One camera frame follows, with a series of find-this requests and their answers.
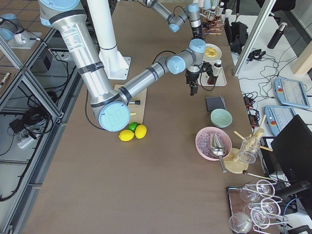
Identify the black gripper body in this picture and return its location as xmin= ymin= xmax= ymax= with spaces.
xmin=185 ymin=62 xmax=212 ymax=87
xmin=191 ymin=20 xmax=205 ymax=40

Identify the yellow twisted donut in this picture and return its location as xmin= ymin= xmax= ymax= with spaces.
xmin=205 ymin=47 xmax=218 ymax=58

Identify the white round plate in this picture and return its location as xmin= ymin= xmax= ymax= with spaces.
xmin=204 ymin=43 xmax=222 ymax=61

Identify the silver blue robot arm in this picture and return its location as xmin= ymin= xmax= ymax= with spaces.
xmin=143 ymin=0 xmax=205 ymax=40
xmin=39 ymin=0 xmax=206 ymax=132

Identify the brown sauce bottle on tray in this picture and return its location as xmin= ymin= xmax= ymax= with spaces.
xmin=207 ymin=59 xmax=222 ymax=85

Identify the white rectangular tray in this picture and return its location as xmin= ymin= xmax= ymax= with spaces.
xmin=198 ymin=60 xmax=227 ymax=87

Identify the wine glass rack tray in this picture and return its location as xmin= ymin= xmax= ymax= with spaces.
xmin=226 ymin=187 xmax=280 ymax=234

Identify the dark grey folded cloth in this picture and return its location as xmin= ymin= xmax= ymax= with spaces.
xmin=205 ymin=95 xmax=227 ymax=112

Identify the Suntory dark bottle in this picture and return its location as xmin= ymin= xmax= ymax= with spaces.
xmin=208 ymin=8 xmax=215 ymax=20

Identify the light blue cup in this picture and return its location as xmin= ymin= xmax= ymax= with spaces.
xmin=203 ymin=0 xmax=212 ymax=10

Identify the dark bottle in rack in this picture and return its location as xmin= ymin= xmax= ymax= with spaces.
xmin=215 ymin=2 xmax=224 ymax=18

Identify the mint green bowl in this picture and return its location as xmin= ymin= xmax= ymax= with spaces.
xmin=211 ymin=109 xmax=233 ymax=128

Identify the black bag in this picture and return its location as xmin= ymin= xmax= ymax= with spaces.
xmin=224 ymin=18 xmax=248 ymax=55

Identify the pink bowl with ice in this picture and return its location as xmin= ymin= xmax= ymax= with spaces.
xmin=195 ymin=127 xmax=232 ymax=161

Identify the wooden cutting board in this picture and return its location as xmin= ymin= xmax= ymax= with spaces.
xmin=128 ymin=88 xmax=147 ymax=124

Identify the metal ice scoop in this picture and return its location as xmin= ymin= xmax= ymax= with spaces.
xmin=210 ymin=133 xmax=227 ymax=173

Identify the yellow lemon right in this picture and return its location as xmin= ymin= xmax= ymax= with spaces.
xmin=135 ymin=124 xmax=147 ymax=139

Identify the yellow lemon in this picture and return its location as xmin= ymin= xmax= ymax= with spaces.
xmin=118 ymin=129 xmax=135 ymax=142
xmin=135 ymin=124 xmax=147 ymax=139

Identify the green lime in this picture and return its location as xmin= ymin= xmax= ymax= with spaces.
xmin=128 ymin=122 xmax=140 ymax=132

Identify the yellow lemon left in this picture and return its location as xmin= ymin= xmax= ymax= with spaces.
xmin=118 ymin=129 xmax=135 ymax=142

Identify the wooden mug tree stand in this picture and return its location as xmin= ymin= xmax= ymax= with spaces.
xmin=224 ymin=115 xmax=273 ymax=174

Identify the black water bottle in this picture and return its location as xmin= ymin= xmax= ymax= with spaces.
xmin=267 ymin=22 xmax=288 ymax=49

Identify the lower blue teach pendant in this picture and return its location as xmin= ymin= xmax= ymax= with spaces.
xmin=264 ymin=105 xmax=296 ymax=136

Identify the blue teach pendant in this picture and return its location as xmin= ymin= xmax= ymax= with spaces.
xmin=264 ymin=105 xmax=296 ymax=136
xmin=274 ymin=77 xmax=311 ymax=109

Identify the upper blue teach pendant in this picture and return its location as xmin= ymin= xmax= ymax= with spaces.
xmin=274 ymin=77 xmax=311 ymax=109

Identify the black monitor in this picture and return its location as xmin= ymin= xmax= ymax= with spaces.
xmin=271 ymin=115 xmax=312 ymax=215

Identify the wine glass top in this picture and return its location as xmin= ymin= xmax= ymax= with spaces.
xmin=239 ymin=179 xmax=275 ymax=202

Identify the wine glass middle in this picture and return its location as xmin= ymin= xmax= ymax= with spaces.
xmin=243 ymin=198 xmax=281 ymax=218

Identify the wine glass bottom left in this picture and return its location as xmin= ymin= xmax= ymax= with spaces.
xmin=228 ymin=212 xmax=252 ymax=234

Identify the wine glass lower right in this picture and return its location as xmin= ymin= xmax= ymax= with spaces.
xmin=251 ymin=207 xmax=270 ymax=229

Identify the copper wire bottle rack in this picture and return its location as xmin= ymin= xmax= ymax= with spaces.
xmin=201 ymin=16 xmax=224 ymax=36

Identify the black handled knife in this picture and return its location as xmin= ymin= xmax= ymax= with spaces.
xmin=128 ymin=100 xmax=141 ymax=105

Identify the aluminium frame post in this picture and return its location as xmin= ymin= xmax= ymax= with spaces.
xmin=233 ymin=0 xmax=276 ymax=78

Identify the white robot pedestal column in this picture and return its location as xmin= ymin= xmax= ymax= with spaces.
xmin=87 ymin=0 xmax=131 ymax=80

